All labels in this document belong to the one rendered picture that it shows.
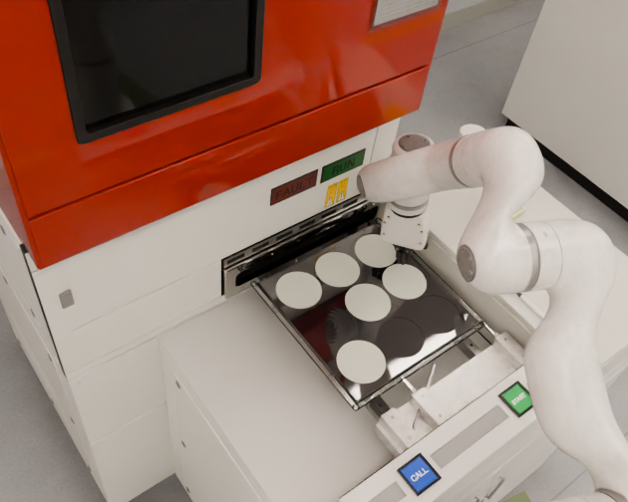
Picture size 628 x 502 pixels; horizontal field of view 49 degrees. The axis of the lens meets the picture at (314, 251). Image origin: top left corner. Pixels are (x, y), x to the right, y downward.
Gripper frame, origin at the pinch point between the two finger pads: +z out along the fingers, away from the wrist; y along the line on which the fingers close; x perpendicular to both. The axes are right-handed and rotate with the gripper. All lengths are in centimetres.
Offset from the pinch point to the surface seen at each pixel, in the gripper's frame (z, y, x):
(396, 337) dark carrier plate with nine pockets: 2.9, 5.2, -20.7
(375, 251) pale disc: 1.1, -6.5, -0.3
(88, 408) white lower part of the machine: 17, -54, -54
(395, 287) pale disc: 2.3, 0.9, -8.2
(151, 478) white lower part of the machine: 71, -56, -44
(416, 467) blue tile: -2, 18, -50
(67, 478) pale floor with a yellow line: 81, -84, -50
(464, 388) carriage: 7.1, 21.3, -25.1
